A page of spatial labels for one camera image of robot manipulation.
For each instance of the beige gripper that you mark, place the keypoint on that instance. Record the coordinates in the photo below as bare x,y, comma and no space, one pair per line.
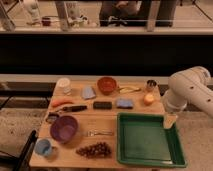
169,120

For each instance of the black eraser block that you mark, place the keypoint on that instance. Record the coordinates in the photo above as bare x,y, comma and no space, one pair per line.
102,105

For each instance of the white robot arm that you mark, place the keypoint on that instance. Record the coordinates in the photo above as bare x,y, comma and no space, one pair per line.
187,86

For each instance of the purple bowl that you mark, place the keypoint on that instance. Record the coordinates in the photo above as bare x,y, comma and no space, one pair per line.
63,129

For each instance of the dark red background bowl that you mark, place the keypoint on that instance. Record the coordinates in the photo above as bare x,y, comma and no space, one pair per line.
46,21

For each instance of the yellow apple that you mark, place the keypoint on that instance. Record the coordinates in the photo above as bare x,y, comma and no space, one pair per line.
148,99

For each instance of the green plastic tray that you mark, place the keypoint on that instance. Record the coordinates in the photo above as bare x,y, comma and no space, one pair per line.
143,141

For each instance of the small metal cup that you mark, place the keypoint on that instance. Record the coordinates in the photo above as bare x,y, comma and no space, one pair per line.
150,85

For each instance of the blue sponge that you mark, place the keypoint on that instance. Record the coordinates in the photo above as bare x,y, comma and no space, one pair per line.
124,103

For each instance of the bunch of dark grapes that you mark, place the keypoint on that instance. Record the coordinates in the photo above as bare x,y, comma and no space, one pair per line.
98,150

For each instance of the silver fork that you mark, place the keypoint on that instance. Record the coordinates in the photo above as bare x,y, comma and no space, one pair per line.
94,133

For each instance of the light blue cloth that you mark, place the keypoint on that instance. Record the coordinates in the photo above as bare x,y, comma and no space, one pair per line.
88,93

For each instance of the wooden board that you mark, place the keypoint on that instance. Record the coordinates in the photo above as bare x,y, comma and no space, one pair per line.
93,120

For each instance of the white cup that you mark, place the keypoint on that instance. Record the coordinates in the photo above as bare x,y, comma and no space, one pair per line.
64,84

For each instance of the orange carrot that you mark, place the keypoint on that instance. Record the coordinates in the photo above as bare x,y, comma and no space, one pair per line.
59,102

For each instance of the person in background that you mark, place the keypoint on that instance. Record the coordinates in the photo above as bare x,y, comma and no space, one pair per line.
129,11

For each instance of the small dark measuring cup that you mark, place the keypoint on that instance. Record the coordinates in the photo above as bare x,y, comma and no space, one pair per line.
52,117

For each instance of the light blue mug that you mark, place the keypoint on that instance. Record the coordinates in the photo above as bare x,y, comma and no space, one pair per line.
43,147

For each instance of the black handled knife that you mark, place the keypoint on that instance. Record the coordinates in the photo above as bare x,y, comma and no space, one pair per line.
72,108

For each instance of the black chair frame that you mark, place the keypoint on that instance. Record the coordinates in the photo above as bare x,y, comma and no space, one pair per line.
15,163

